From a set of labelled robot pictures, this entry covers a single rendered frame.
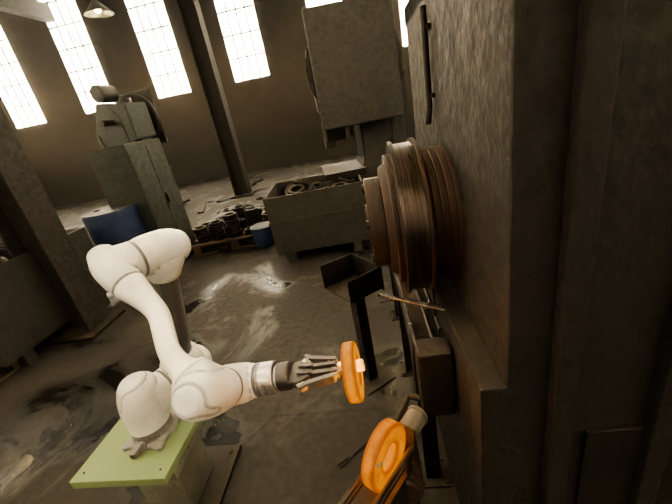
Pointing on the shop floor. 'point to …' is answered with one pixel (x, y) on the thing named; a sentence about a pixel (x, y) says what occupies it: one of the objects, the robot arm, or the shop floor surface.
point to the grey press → (356, 80)
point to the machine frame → (555, 244)
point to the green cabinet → (142, 184)
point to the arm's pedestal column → (197, 477)
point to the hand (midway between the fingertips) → (351, 366)
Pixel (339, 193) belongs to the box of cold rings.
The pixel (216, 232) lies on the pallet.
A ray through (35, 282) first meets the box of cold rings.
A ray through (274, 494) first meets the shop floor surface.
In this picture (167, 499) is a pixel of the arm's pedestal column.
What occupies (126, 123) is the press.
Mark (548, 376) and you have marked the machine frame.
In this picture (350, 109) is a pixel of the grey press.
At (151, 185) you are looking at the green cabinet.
